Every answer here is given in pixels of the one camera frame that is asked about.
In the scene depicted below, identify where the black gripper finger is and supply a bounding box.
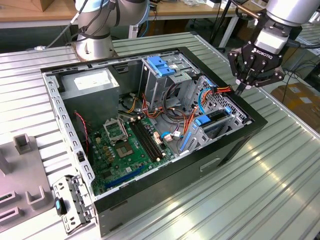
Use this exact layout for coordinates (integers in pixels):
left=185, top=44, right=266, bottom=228
left=243, top=67, right=286, bottom=89
left=227, top=47, right=247, bottom=96

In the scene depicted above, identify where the red orange yellow power wire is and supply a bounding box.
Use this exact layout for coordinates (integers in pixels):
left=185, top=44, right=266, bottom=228
left=183, top=84, right=234, bottom=136

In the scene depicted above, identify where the hard disk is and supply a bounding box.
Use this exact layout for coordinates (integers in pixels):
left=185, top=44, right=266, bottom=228
left=180, top=106, right=232, bottom=153

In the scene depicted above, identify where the grey disk bay cage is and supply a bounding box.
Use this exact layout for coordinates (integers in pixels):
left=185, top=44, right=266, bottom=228
left=177, top=74, right=253, bottom=156

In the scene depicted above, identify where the brown cardboard box with labels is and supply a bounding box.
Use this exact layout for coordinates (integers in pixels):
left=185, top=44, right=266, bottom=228
left=270, top=83, right=320, bottom=126

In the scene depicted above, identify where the grey optical drive cage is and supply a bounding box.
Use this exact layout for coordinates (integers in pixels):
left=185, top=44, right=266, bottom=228
left=138, top=53, right=201, bottom=112

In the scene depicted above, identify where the metal slat side table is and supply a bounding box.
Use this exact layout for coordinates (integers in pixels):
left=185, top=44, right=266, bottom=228
left=297, top=22, right=320, bottom=56

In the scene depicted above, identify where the wooden desk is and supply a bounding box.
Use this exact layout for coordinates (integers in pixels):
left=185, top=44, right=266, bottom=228
left=0, top=0, right=266, bottom=29

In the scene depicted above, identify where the blue plastic drive latch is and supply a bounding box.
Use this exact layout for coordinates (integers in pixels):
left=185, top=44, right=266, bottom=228
left=146, top=56, right=177, bottom=78

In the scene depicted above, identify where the black RAM slot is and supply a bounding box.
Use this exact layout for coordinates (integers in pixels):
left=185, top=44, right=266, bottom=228
left=138, top=117, right=165, bottom=159
left=131, top=120, right=159, bottom=162
left=128, top=121, right=155, bottom=163
left=135, top=119, right=162, bottom=160

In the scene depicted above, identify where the black open PC case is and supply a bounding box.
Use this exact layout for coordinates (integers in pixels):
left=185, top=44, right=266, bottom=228
left=39, top=46, right=269, bottom=238

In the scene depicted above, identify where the CPU socket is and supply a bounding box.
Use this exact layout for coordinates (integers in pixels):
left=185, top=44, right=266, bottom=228
left=114, top=141, right=136, bottom=159

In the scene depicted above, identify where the metal socket cover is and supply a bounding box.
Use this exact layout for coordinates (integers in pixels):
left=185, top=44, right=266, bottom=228
left=102, top=118, right=129, bottom=144

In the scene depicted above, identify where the green motherboard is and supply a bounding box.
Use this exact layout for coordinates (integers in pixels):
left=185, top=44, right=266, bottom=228
left=88, top=115, right=176, bottom=197

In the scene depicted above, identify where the grey Dell power supply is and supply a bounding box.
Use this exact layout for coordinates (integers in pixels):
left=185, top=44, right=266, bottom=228
left=59, top=67, right=120, bottom=128

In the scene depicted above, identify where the blue expansion slot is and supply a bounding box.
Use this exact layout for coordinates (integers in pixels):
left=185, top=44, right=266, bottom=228
left=104, top=163, right=146, bottom=190

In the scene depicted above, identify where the black case fan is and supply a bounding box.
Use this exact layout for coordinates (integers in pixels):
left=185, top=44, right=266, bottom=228
left=72, top=112, right=95, bottom=166

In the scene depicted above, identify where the plain brown cardboard box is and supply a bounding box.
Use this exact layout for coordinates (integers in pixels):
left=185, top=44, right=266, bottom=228
left=29, top=0, right=55, bottom=13

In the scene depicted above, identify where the grey parts rack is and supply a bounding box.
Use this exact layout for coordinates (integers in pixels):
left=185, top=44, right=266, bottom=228
left=0, top=134, right=55, bottom=227

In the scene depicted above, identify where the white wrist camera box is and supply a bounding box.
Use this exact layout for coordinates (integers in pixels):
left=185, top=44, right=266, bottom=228
left=254, top=29, right=291, bottom=55

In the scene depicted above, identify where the blue SATA data wire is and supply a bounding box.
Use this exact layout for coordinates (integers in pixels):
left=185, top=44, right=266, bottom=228
left=196, top=76, right=217, bottom=116

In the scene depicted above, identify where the black cable bundle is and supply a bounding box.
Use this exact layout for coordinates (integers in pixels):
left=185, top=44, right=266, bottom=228
left=162, top=83, right=187, bottom=121

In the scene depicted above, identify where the orange red wire bundle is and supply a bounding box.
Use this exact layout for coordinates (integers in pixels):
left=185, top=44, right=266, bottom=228
left=140, top=92, right=186, bottom=126

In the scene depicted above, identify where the blue wire with white plug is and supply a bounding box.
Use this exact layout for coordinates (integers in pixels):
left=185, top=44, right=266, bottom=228
left=160, top=130, right=181, bottom=143

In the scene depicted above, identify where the yellow black wire bundle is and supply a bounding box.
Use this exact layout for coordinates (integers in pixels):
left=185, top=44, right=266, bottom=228
left=119, top=92, right=141, bottom=114

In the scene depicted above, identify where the red black fan wire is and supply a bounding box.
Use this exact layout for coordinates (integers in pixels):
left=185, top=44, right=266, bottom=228
left=73, top=111, right=90, bottom=157

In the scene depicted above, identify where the black cable with silver plug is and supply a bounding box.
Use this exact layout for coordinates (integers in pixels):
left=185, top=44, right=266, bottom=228
left=26, top=0, right=90, bottom=52

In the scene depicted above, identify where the metal expansion card bracket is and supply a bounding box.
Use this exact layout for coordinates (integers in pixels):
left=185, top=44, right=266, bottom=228
left=51, top=174, right=98, bottom=235

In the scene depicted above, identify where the black blue bracket tab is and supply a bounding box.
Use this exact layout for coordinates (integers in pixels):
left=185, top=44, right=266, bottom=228
left=54, top=196, right=68, bottom=216

